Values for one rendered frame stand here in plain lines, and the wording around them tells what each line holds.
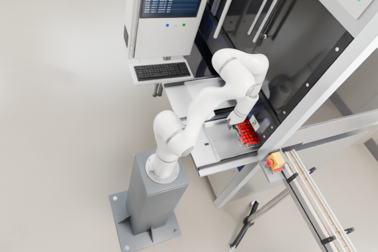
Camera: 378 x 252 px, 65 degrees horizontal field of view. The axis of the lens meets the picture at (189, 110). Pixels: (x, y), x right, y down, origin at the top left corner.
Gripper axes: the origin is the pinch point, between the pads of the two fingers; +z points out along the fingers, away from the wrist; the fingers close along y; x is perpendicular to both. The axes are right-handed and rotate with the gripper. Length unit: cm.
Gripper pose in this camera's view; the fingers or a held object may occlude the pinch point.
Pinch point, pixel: (232, 125)
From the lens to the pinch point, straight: 185.7
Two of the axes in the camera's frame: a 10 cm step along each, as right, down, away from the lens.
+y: -9.1, 1.6, -3.9
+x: 3.5, 8.0, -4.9
